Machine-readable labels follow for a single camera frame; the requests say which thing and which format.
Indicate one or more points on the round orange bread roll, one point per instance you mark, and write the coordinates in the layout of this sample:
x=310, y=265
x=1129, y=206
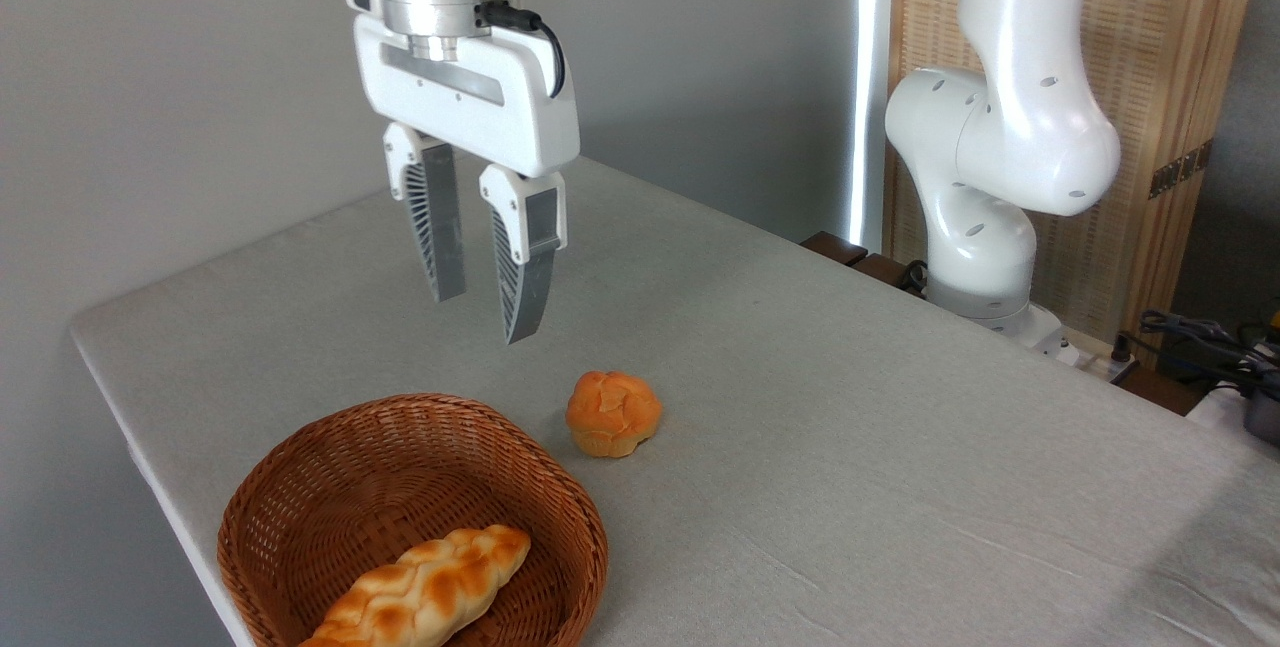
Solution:
x=612, y=414

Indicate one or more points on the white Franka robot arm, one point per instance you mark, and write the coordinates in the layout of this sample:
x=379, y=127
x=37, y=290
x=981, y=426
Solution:
x=1025, y=127

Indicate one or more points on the light wooden slatted screen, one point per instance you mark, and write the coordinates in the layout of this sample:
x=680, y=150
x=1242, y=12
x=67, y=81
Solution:
x=1150, y=47

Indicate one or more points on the brass screen hinge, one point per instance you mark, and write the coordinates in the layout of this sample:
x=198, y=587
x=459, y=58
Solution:
x=1180, y=169

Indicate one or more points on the white power strip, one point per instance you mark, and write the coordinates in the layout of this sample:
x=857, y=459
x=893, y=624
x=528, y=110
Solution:
x=1100, y=367

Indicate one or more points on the braided long bread loaf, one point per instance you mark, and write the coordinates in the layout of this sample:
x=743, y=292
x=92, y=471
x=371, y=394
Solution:
x=430, y=587

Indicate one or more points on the grey tablecloth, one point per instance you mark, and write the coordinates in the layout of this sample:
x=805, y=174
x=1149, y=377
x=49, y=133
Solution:
x=850, y=447

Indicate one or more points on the brown woven wicker basket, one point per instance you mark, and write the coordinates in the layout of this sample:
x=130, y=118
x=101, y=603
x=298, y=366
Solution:
x=290, y=517

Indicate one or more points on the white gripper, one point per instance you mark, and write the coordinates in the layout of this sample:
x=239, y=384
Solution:
x=480, y=107

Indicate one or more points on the dark brown wooden block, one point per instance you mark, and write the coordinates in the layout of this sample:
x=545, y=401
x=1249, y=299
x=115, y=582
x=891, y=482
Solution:
x=833, y=247
x=885, y=272

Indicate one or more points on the bright white vertical light strip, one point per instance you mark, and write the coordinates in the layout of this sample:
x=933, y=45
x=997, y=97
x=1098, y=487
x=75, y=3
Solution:
x=868, y=77

